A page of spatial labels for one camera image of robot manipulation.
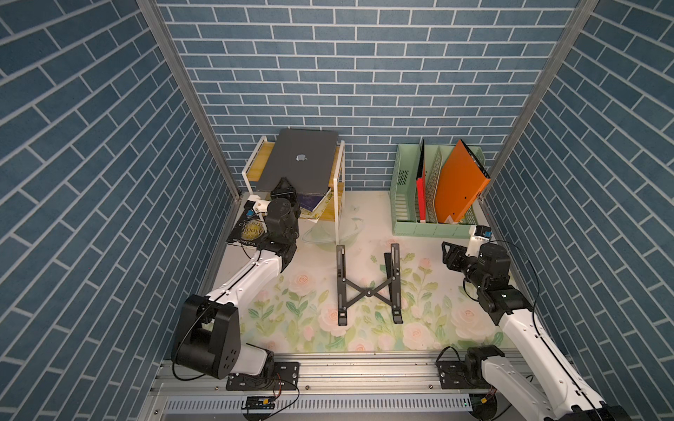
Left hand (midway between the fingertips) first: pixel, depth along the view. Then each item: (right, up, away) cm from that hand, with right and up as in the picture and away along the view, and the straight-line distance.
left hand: (297, 172), depth 76 cm
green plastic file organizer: (+38, +7, +30) cm, 49 cm away
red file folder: (+39, -3, +12) cm, 41 cm away
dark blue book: (+1, -7, +19) cm, 21 cm away
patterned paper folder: (+48, -1, +26) cm, 55 cm away
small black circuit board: (-10, -65, -4) cm, 65 cm away
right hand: (+47, -22, +4) cm, 52 cm away
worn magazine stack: (+3, -13, +15) cm, 20 cm away
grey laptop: (+1, +6, +7) cm, 9 cm away
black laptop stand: (+15, -40, +14) cm, 45 cm away
